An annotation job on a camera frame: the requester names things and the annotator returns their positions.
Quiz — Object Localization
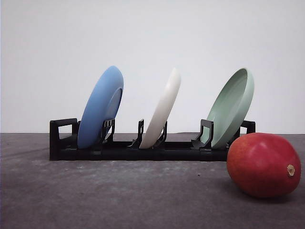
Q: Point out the white plate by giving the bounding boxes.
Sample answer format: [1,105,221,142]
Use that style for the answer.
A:
[140,68,182,149]

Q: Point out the black plate rack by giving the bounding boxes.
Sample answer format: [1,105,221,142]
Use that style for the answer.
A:
[50,118,255,162]

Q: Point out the red pomegranate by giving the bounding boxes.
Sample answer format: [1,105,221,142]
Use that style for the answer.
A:
[227,133,301,198]

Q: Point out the green plate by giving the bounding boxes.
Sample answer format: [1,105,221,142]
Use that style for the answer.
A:
[202,68,254,149]

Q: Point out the blue plate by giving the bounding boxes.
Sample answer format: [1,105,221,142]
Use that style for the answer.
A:
[77,66,124,149]

